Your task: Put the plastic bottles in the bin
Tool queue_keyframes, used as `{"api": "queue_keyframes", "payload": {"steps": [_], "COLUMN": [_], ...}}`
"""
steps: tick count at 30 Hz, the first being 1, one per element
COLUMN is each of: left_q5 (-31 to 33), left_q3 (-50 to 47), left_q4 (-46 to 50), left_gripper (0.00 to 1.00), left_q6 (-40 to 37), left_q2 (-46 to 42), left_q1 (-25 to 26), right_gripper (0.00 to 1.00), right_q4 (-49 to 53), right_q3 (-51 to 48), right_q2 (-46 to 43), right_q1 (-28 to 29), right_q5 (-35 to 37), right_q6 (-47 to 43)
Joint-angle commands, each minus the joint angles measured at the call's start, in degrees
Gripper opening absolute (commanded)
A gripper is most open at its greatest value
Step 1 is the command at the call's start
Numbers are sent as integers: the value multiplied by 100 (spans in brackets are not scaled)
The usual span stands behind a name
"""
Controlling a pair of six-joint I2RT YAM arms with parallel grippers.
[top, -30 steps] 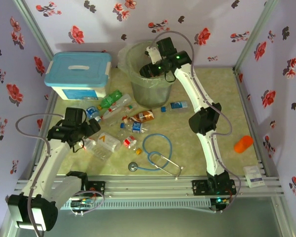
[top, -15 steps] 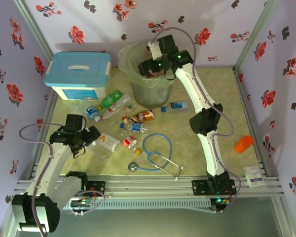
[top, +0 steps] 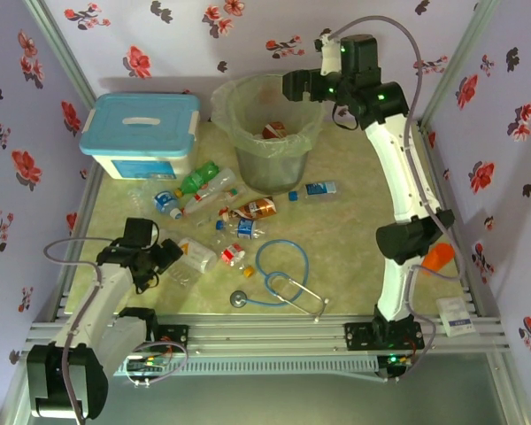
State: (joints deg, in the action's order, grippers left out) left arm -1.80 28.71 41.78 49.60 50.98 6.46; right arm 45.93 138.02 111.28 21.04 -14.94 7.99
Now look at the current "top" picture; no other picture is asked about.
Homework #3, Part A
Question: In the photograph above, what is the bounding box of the white storage box blue lid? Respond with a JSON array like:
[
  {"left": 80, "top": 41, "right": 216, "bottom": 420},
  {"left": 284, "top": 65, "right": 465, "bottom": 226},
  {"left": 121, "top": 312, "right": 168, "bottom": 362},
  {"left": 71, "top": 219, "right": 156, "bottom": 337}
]
[{"left": 78, "top": 92, "right": 201, "bottom": 181}]

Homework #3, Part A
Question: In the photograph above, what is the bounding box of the right black mount plate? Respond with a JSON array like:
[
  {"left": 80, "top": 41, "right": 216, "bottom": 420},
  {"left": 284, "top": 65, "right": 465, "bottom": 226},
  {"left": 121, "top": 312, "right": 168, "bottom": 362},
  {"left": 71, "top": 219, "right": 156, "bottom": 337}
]
[{"left": 343, "top": 321, "right": 426, "bottom": 353}]

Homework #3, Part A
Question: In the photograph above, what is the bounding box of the left black mount plate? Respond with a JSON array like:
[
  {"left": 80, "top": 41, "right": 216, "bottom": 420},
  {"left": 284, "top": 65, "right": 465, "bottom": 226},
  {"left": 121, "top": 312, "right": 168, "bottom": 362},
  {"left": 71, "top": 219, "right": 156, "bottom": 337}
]
[{"left": 157, "top": 324, "right": 190, "bottom": 355}]

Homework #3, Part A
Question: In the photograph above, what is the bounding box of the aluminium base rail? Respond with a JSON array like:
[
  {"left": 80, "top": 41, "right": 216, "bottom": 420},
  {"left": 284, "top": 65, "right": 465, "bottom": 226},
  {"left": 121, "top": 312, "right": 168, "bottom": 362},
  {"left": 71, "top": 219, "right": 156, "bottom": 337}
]
[{"left": 26, "top": 314, "right": 511, "bottom": 354}]

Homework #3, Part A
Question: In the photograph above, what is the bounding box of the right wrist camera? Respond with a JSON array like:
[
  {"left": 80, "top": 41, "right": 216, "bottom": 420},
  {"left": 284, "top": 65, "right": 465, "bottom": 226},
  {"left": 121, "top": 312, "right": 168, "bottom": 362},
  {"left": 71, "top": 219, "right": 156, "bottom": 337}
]
[{"left": 314, "top": 33, "right": 342, "bottom": 77}]

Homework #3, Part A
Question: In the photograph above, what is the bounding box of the small white carton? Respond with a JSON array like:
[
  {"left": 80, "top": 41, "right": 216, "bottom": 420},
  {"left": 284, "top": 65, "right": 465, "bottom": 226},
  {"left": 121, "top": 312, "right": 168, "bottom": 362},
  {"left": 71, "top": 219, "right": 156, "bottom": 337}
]
[{"left": 435, "top": 297, "right": 477, "bottom": 336}]

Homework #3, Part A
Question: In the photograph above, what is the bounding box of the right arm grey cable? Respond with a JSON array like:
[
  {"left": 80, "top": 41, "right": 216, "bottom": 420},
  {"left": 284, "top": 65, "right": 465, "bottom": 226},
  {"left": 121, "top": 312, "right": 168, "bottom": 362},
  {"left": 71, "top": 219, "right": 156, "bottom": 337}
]
[{"left": 329, "top": 15, "right": 466, "bottom": 383}]

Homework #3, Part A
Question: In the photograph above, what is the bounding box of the clear bottle red cap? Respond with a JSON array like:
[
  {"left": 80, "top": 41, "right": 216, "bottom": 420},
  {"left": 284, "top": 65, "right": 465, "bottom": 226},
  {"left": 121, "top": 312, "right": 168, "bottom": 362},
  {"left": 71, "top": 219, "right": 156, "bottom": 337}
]
[{"left": 181, "top": 167, "right": 239, "bottom": 218}]

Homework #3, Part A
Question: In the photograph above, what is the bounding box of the left arm grey cable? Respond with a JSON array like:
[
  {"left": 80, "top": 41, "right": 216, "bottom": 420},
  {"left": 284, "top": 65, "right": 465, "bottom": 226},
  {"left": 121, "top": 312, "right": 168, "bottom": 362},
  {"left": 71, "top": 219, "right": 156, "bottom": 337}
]
[{"left": 42, "top": 237, "right": 190, "bottom": 421}]

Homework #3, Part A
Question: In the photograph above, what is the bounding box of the orange plastic cup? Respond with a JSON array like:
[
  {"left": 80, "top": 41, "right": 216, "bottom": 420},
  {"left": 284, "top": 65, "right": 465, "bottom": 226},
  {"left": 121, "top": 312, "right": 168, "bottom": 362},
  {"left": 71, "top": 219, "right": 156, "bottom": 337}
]
[{"left": 420, "top": 242, "right": 456, "bottom": 278}]

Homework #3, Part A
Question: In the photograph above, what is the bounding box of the clear bottle green ring cap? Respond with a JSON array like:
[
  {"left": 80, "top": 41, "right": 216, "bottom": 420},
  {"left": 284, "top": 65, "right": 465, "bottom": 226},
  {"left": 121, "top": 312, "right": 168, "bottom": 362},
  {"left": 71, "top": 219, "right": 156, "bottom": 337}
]
[{"left": 193, "top": 185, "right": 250, "bottom": 228}]

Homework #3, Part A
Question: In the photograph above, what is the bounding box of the circuit board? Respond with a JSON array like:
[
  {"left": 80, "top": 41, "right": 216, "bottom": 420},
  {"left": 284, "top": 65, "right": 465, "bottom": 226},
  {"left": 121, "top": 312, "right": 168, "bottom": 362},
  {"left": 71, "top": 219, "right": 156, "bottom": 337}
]
[
  {"left": 378, "top": 352, "right": 415, "bottom": 371},
  {"left": 127, "top": 356, "right": 168, "bottom": 373}
]

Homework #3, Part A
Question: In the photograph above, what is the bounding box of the aluminium frame post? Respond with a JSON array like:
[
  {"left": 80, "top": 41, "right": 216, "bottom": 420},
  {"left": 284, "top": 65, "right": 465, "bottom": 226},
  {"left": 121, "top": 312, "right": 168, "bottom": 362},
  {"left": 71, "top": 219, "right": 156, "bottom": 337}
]
[
  {"left": 22, "top": 0, "right": 99, "bottom": 110},
  {"left": 419, "top": 0, "right": 501, "bottom": 126}
]

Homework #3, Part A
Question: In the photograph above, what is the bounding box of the brown labelled plastic bottle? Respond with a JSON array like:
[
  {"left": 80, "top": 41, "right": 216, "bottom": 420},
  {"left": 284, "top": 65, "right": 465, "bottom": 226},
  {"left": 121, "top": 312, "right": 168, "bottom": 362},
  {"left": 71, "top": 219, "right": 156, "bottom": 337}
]
[{"left": 223, "top": 197, "right": 279, "bottom": 221}]

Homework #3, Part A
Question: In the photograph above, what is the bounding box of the right circuit board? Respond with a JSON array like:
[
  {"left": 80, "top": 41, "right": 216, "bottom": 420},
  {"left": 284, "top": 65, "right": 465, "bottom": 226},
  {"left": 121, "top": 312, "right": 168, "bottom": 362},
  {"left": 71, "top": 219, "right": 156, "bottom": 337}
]
[{"left": 378, "top": 352, "right": 415, "bottom": 371}]

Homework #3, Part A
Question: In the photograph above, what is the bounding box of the white slotted cable duct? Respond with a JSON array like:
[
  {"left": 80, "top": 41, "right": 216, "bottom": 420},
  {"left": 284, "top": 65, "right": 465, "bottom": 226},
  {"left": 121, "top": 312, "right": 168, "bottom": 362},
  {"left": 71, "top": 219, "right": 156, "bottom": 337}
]
[{"left": 114, "top": 356, "right": 380, "bottom": 378}]

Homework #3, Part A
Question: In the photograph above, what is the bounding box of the grey translucent waste bin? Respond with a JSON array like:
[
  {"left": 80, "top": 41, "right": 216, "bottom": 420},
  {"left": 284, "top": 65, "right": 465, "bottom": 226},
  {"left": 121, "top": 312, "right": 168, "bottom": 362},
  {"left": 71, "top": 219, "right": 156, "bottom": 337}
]
[{"left": 223, "top": 77, "right": 320, "bottom": 196}]

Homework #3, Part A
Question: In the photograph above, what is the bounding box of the left circuit board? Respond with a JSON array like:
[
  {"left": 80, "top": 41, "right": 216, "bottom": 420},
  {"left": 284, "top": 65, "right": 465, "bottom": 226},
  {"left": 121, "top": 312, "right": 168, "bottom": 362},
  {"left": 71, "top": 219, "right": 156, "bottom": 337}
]
[{"left": 127, "top": 356, "right": 168, "bottom": 373}]

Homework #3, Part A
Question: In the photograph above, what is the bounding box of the blue stethoscope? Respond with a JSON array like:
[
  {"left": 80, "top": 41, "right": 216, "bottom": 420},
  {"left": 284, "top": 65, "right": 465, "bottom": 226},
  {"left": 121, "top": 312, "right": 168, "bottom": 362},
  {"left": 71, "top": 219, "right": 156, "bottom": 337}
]
[{"left": 229, "top": 239, "right": 331, "bottom": 323}]

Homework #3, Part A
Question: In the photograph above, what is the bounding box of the pale green bin liner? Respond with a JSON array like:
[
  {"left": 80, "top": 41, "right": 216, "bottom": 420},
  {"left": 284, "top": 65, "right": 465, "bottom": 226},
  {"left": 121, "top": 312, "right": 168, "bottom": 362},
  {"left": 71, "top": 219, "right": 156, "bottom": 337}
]
[{"left": 211, "top": 73, "right": 327, "bottom": 158}]

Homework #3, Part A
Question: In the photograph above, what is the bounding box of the clear bottle blue cap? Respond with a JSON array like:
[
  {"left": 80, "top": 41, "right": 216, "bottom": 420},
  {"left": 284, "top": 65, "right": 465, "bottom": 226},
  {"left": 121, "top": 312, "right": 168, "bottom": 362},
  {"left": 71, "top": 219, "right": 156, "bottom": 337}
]
[{"left": 288, "top": 180, "right": 339, "bottom": 203}]

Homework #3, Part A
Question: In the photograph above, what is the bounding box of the large clear bottle yellow triangle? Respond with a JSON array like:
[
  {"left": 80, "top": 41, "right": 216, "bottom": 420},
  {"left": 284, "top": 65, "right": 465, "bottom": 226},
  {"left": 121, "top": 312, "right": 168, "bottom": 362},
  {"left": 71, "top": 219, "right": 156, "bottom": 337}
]
[{"left": 167, "top": 237, "right": 219, "bottom": 284}]

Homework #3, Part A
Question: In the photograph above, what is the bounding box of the clear unlabelled plastic bottle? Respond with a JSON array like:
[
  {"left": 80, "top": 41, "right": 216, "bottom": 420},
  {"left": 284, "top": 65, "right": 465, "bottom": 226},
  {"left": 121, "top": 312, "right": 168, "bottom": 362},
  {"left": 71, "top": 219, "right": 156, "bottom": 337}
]
[{"left": 127, "top": 179, "right": 161, "bottom": 212}]

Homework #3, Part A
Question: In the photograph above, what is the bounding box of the red white labelled bottle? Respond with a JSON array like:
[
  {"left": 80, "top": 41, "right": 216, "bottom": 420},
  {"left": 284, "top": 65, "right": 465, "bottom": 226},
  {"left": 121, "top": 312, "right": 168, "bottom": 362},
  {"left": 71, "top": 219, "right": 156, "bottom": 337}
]
[{"left": 260, "top": 121, "right": 289, "bottom": 140}]

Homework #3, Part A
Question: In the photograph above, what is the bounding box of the red label bottle orange cap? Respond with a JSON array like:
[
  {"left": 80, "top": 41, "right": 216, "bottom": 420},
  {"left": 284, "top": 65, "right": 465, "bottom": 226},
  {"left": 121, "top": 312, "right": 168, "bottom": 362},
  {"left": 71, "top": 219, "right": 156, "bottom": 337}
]
[{"left": 220, "top": 243, "right": 257, "bottom": 279}]

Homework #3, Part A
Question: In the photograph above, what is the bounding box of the black mount plate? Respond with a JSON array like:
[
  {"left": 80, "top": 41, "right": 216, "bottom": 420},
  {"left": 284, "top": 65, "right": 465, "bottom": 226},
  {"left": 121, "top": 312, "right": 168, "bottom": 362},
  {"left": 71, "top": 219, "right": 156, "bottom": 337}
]
[
  {"left": 157, "top": 324, "right": 190, "bottom": 355},
  {"left": 343, "top": 321, "right": 426, "bottom": 353}
]

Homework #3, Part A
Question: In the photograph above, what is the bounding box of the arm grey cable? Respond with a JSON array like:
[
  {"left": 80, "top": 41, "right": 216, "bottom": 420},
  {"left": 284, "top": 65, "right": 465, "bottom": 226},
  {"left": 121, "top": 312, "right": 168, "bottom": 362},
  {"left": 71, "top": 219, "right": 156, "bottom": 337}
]
[
  {"left": 329, "top": 15, "right": 466, "bottom": 383},
  {"left": 42, "top": 237, "right": 190, "bottom": 421}
]

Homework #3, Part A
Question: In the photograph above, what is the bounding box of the crushed bottle blue cap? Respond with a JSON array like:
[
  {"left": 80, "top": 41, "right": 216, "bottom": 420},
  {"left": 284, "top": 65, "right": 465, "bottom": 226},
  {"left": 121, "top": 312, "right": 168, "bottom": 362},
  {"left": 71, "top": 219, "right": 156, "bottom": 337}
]
[{"left": 215, "top": 219, "right": 271, "bottom": 243}]

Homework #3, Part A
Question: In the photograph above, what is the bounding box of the green plastic bottle yellow cap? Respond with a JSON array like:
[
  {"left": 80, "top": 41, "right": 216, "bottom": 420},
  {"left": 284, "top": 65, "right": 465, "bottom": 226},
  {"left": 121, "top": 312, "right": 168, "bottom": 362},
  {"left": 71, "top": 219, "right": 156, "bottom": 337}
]
[{"left": 173, "top": 162, "right": 221, "bottom": 199}]

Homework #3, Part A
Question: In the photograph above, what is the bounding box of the clear ribbed bottle blue label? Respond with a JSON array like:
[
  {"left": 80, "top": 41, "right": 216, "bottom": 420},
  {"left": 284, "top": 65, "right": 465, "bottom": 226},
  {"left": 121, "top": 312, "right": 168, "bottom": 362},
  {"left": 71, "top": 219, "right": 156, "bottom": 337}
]
[{"left": 153, "top": 189, "right": 185, "bottom": 220}]

